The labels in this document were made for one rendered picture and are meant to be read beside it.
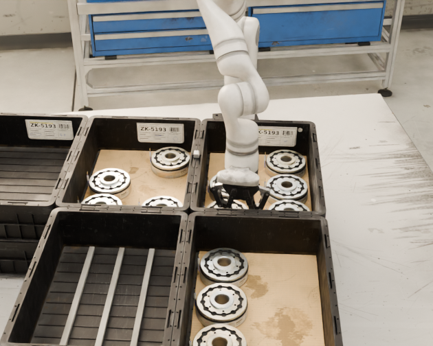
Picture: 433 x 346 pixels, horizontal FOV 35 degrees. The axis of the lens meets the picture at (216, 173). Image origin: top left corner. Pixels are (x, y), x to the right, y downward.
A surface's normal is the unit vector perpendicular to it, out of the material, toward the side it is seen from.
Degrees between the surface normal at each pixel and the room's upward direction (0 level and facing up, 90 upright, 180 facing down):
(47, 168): 0
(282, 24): 90
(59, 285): 0
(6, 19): 90
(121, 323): 0
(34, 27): 90
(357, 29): 90
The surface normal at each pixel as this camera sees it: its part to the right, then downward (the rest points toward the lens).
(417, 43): 0.00, -0.82
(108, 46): 0.13, 0.57
